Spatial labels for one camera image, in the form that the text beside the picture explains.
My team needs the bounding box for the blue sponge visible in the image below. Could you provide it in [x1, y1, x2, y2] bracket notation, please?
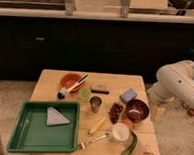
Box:
[120, 89, 137, 103]

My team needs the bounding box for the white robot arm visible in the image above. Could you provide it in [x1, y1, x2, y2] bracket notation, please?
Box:
[148, 60, 194, 109]

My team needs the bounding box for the white cup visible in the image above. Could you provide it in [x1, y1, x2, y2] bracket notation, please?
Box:
[111, 123, 130, 143]

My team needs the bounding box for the small metal cup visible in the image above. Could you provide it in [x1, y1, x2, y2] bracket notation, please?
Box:
[90, 96, 102, 113]

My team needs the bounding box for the green plastic cup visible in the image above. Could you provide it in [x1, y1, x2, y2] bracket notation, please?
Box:
[78, 87, 91, 103]

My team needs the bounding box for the dark purple bowl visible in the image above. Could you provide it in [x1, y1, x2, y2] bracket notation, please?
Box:
[124, 99, 149, 123]

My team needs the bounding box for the orange carrot piece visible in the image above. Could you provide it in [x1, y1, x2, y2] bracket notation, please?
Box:
[121, 119, 132, 127]

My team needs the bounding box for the green cucumber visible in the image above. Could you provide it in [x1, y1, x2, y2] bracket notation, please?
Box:
[121, 133, 137, 155]

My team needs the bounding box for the bunch of dark grapes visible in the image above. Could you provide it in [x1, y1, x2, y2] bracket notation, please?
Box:
[109, 103, 123, 124]

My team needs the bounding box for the wooden table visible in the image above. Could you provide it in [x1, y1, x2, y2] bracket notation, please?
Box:
[31, 69, 160, 155]

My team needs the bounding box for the black and tan eraser block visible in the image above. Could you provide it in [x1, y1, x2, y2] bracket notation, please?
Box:
[91, 84, 110, 95]

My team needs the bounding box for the orange bowl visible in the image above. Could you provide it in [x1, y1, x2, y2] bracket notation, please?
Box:
[60, 72, 85, 93]

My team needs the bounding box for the grey folded cloth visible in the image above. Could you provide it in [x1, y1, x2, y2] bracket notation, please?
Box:
[46, 107, 69, 126]

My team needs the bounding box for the green plastic tray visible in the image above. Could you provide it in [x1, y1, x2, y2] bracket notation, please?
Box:
[7, 101, 81, 153]

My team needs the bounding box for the black cabinet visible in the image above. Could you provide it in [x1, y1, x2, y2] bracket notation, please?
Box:
[0, 16, 194, 83]

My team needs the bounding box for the white handled dish brush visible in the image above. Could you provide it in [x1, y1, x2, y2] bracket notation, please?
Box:
[57, 74, 88, 100]

